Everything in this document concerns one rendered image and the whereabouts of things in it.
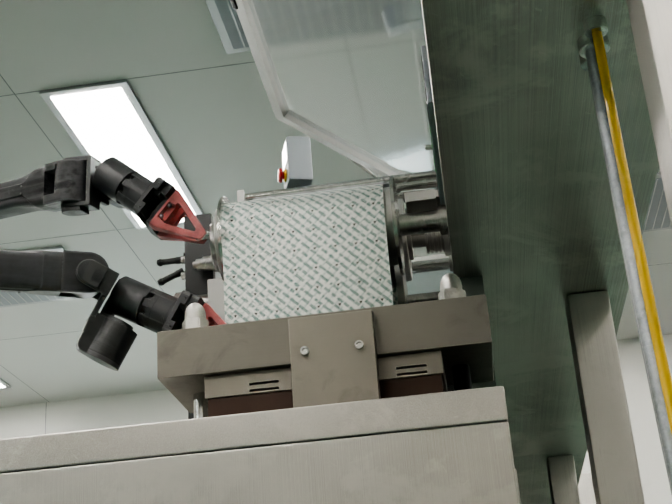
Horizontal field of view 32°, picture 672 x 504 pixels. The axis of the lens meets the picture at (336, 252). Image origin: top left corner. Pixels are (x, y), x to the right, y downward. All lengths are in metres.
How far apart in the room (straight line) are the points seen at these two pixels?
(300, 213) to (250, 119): 2.85
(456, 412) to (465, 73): 0.37
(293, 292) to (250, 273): 0.07
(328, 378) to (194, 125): 3.25
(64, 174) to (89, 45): 2.26
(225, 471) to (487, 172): 0.45
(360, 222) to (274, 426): 0.45
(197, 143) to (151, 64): 0.59
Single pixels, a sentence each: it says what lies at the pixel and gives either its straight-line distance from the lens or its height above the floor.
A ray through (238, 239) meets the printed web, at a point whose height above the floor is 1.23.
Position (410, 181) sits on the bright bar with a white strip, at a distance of 2.04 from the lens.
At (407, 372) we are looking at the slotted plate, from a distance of 1.40.
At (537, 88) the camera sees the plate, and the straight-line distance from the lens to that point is 1.22.
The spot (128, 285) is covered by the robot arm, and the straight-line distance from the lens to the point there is 1.69.
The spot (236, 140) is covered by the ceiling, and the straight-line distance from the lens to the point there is 4.68.
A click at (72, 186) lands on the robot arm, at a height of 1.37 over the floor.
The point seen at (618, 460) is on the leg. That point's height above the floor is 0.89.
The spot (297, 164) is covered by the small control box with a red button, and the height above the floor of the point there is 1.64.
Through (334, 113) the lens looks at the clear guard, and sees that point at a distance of 2.67.
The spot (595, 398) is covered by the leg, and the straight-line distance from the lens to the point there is 1.72.
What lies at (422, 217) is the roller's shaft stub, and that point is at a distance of 1.72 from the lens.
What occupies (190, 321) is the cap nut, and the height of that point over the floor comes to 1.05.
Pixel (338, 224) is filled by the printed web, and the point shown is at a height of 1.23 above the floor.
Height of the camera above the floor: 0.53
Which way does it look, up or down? 23 degrees up
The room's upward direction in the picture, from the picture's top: 4 degrees counter-clockwise
